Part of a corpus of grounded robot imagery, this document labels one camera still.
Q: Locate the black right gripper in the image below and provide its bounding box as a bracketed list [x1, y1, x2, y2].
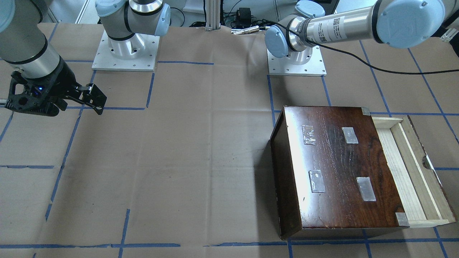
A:
[5, 59, 108, 116]

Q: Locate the light wooden drawer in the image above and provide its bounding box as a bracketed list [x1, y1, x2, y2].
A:
[373, 116, 457, 228]

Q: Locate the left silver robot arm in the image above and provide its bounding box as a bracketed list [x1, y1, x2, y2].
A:
[265, 0, 458, 58]

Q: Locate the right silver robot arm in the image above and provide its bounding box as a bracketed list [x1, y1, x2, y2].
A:
[1, 0, 171, 116]

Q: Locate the dark wooden drawer cabinet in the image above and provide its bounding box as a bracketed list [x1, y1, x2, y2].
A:
[269, 106, 407, 240]

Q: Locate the black power adapter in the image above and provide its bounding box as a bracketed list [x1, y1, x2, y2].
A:
[235, 7, 252, 28]

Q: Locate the clear tape patch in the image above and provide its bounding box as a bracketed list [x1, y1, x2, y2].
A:
[302, 125, 316, 145]
[341, 127, 359, 144]
[308, 169, 326, 193]
[356, 177, 377, 201]

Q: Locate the grey corner tape patch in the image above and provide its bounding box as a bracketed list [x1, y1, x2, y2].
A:
[361, 107, 371, 116]
[395, 212, 410, 227]

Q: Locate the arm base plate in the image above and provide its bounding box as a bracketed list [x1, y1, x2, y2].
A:
[92, 32, 161, 72]
[267, 46, 327, 76]

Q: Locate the aluminium frame post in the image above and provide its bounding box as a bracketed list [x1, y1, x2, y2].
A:
[203, 0, 223, 31]

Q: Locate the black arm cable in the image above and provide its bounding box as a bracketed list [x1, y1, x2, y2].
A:
[260, 19, 459, 75]

